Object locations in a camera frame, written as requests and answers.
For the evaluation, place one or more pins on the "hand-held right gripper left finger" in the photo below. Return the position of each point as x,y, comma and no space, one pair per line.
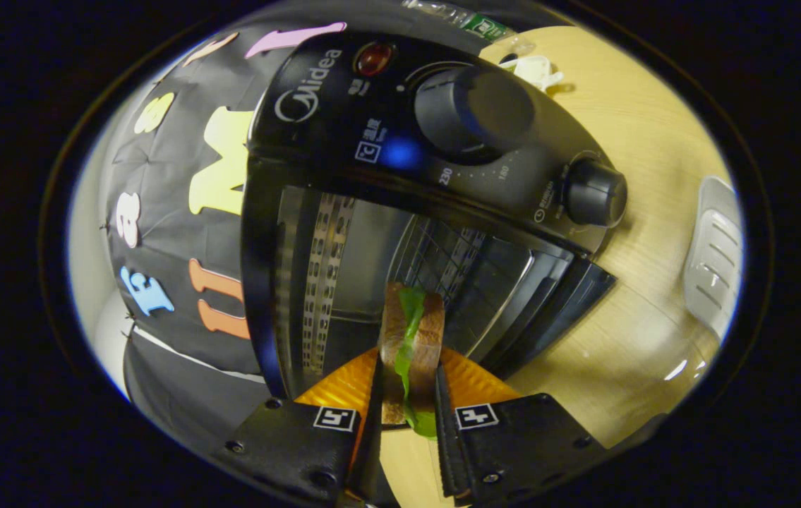
287,444

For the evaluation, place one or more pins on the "white divided dish with grains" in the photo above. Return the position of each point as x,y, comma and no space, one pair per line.
534,70

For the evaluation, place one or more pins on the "sandwich with lettuce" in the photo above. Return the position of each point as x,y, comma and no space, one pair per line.
425,346

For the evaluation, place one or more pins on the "white ribbed plastic object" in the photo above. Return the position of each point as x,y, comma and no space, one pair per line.
714,261

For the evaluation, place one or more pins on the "clear plastic water bottle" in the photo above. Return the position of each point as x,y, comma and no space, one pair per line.
485,27

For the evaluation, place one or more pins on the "black electric oven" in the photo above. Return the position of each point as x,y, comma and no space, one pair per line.
344,99

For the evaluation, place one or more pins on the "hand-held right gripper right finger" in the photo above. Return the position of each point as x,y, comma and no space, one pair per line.
520,441

